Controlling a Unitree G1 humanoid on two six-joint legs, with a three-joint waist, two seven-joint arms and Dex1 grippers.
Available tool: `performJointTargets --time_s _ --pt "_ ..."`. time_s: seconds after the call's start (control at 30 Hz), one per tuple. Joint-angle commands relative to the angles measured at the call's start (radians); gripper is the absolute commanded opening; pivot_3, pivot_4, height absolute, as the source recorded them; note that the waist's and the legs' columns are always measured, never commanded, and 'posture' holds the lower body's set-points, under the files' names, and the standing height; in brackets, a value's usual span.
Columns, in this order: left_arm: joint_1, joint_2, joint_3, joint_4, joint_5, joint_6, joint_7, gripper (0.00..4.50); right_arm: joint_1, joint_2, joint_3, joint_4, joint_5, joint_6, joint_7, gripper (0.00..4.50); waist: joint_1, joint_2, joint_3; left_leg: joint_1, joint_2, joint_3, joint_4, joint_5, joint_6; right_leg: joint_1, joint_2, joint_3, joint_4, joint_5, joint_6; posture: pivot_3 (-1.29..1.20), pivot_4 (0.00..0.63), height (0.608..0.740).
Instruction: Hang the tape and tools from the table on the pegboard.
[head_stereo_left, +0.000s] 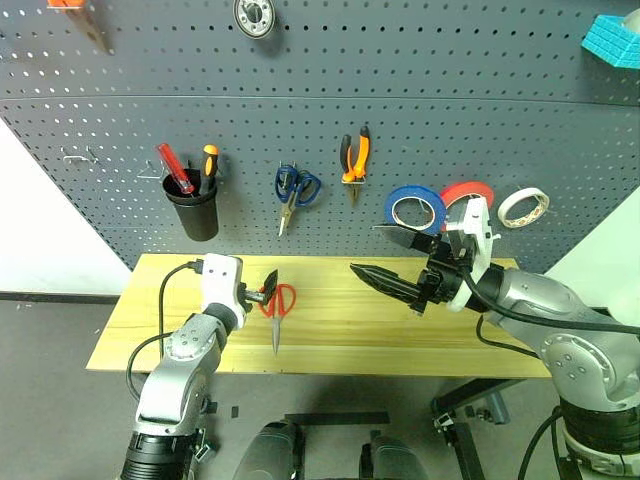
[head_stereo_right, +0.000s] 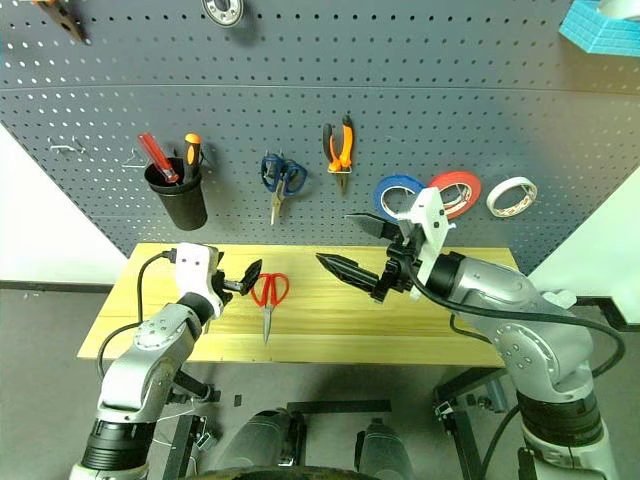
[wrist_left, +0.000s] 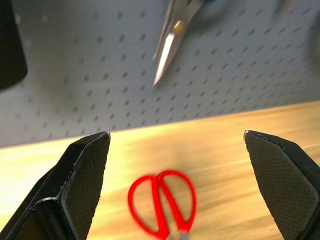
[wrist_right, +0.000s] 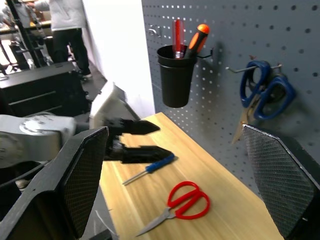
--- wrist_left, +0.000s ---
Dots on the black plastic cup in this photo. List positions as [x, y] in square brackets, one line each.
[10, 50]

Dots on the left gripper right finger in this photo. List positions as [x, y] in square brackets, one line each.
[280, 180]

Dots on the grey pegboard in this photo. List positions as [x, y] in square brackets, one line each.
[100, 62]

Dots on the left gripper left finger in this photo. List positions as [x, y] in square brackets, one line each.
[82, 180]

